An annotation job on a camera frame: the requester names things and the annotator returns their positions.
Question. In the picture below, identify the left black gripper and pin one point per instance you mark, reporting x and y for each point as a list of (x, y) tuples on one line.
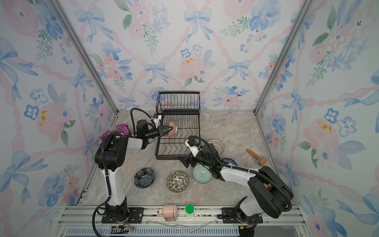
[(161, 130)]

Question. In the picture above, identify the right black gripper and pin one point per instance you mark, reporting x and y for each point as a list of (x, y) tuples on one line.
[(185, 160)]

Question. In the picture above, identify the red patterned bowl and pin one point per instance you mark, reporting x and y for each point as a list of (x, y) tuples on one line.
[(172, 132)]

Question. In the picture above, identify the dark blue striped bowl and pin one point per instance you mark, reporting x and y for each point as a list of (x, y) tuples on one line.
[(144, 178)]

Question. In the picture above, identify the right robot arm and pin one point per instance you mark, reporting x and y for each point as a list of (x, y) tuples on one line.
[(270, 194)]

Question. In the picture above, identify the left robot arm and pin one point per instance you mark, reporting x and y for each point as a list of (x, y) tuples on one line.
[(111, 154)]

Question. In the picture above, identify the black two-tier dish rack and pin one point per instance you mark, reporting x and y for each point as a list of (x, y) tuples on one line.
[(181, 111)]

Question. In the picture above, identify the light green bowl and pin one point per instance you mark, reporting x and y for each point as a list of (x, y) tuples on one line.
[(201, 174)]

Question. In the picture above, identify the grey floral patterned bowl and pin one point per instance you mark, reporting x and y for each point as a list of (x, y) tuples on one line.
[(177, 182)]

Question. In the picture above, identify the brown white lattice bowl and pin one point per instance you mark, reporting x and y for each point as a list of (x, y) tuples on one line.
[(219, 146)]

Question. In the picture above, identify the blue patterned bowl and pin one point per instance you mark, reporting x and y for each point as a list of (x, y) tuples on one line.
[(229, 161)]

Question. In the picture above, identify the purple snack bag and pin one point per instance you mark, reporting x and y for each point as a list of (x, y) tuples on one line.
[(120, 129)]

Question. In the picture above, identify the green lid bottle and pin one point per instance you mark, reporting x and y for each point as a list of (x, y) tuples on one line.
[(189, 210)]

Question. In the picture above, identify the pink cup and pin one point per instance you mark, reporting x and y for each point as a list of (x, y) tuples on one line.
[(168, 212)]

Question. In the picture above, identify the wooden roller tool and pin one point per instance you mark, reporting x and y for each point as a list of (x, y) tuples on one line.
[(260, 160)]

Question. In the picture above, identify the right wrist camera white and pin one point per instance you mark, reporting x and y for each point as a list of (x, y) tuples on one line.
[(193, 148)]

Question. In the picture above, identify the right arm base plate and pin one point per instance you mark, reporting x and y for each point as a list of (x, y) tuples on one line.
[(231, 214)]

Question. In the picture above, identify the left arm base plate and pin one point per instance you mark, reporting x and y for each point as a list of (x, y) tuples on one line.
[(134, 216)]

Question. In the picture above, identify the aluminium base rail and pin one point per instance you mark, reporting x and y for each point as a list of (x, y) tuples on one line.
[(77, 221)]

